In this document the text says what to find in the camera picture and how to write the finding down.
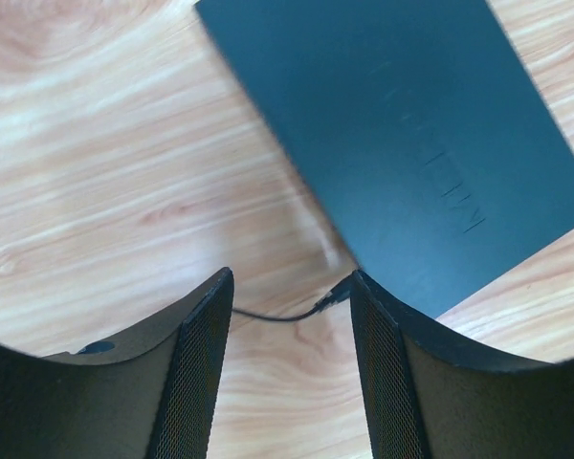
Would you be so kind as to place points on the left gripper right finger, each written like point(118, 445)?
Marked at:
point(430, 392)

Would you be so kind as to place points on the black network switch box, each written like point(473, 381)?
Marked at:
point(416, 128)

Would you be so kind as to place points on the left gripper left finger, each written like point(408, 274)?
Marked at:
point(148, 391)

